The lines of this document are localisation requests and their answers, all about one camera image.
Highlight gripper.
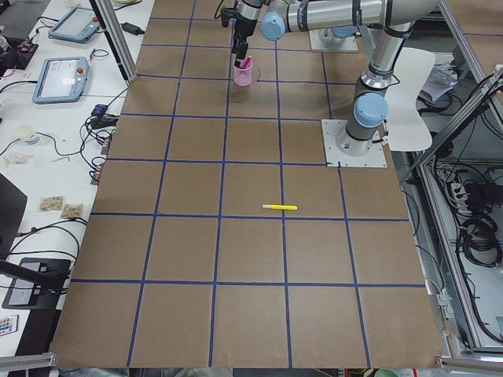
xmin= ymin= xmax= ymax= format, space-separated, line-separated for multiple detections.
xmin=220 ymin=0 xmax=262 ymax=68

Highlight pink pen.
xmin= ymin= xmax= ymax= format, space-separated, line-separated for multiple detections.
xmin=241 ymin=56 xmax=252 ymax=69

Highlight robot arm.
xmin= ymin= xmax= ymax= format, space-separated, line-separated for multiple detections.
xmin=214 ymin=1 xmax=358 ymax=68
xmin=261 ymin=1 xmax=438 ymax=156

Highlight pink mesh cup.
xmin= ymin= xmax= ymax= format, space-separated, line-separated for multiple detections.
xmin=233 ymin=63 xmax=252 ymax=86

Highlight black power adapter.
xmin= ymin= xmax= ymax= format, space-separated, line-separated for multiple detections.
xmin=121 ymin=22 xmax=145 ymax=35

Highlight far teach pendant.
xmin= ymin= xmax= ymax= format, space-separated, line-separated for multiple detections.
xmin=48 ymin=6 xmax=100 ymax=43

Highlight teach pendant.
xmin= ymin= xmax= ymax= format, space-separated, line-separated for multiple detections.
xmin=48 ymin=6 xmax=100 ymax=43
xmin=32 ymin=57 xmax=89 ymax=104

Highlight yellow pen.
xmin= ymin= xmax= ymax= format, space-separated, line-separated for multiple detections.
xmin=261 ymin=203 xmax=298 ymax=211

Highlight near teach pendant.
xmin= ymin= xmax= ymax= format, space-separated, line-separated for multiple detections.
xmin=32 ymin=57 xmax=89 ymax=104

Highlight white chair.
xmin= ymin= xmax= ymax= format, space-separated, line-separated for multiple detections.
xmin=385 ymin=47 xmax=435 ymax=152

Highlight snack bag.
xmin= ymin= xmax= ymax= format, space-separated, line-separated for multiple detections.
xmin=61 ymin=203 xmax=84 ymax=219
xmin=39 ymin=196 xmax=64 ymax=212

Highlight black device on stand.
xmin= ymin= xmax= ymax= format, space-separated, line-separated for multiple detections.
xmin=1 ymin=258 xmax=71 ymax=309

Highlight colourful remote control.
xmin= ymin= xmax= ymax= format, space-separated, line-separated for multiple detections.
xmin=0 ymin=314 xmax=19 ymax=336

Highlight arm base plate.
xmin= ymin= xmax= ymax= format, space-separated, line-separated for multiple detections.
xmin=321 ymin=119 xmax=387 ymax=168
xmin=309 ymin=29 xmax=358 ymax=53

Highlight aluminium frame post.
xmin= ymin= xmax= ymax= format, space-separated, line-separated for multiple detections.
xmin=89 ymin=0 xmax=138 ymax=82

